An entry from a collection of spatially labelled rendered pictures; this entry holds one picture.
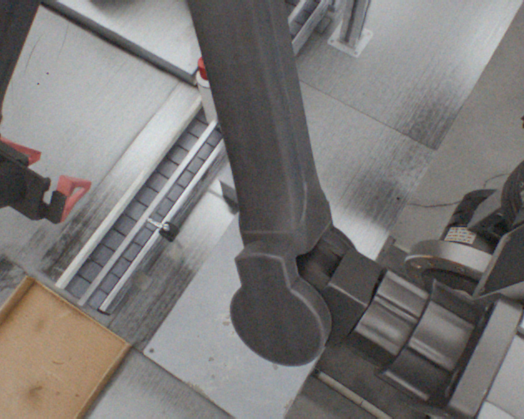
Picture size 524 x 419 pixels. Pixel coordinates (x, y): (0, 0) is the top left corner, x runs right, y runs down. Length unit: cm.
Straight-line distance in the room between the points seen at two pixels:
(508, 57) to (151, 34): 171
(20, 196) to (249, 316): 41
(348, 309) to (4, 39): 36
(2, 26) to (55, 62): 87
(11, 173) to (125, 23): 69
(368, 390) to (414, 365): 126
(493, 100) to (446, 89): 111
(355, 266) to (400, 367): 8
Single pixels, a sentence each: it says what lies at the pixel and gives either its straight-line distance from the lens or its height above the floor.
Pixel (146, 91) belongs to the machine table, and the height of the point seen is 83.
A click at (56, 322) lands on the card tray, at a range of 108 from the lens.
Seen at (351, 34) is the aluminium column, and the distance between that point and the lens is 124.
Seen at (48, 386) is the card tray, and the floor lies 83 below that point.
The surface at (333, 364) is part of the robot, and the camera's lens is 159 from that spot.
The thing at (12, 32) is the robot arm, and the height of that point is 149.
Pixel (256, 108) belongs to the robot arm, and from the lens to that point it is 32.
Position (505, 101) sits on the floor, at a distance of 237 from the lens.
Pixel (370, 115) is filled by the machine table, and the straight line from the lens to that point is 117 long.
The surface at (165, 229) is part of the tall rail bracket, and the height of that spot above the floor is 99.
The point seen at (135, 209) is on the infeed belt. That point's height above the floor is 88.
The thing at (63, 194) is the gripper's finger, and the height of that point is 123.
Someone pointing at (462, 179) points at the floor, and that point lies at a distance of 213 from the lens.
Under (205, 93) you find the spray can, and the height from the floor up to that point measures 102.
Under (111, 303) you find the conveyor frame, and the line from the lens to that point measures 101.
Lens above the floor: 182
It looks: 72 degrees down
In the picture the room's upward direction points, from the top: 4 degrees counter-clockwise
